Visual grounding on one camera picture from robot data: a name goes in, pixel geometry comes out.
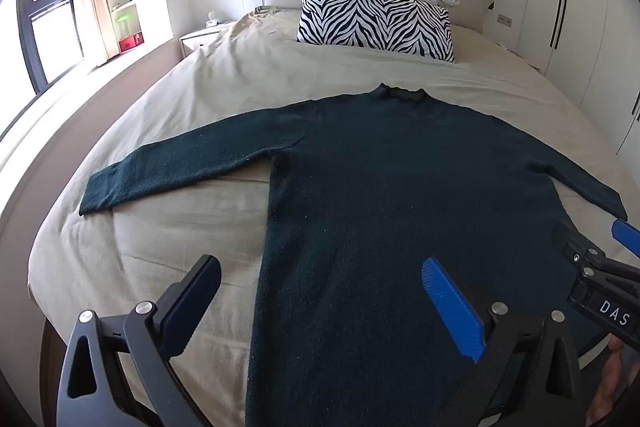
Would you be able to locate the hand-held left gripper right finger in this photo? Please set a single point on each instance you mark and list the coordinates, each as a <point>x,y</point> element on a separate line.
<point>452,307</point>

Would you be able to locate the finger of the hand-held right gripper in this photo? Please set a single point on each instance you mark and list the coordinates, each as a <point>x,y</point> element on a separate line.
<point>575,244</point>
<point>629,237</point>

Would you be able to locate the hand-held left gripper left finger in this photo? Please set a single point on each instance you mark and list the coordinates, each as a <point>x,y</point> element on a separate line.
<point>176,322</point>

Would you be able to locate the dark green sweater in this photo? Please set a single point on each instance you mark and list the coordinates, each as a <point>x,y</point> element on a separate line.
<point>380,187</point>

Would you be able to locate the person's right hand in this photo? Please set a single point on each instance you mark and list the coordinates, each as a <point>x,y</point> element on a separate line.
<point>614,374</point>

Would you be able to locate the beige bed sheet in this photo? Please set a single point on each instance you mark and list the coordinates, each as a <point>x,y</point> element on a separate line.
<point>210,107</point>

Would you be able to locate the red box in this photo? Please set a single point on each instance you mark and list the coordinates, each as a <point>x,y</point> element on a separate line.
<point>131,41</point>

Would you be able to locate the white nightstand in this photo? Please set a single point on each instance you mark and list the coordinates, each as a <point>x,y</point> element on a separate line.
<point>200,38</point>

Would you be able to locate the zebra print pillow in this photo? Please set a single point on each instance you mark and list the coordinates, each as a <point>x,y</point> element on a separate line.
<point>375,24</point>

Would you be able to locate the green lamp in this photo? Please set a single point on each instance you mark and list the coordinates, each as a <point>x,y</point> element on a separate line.
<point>124,18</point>

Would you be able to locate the black framed window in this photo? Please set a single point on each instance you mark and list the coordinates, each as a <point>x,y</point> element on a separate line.
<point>47,7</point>

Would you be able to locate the small wall switch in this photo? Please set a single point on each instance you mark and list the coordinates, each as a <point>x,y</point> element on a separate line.
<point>504,20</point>

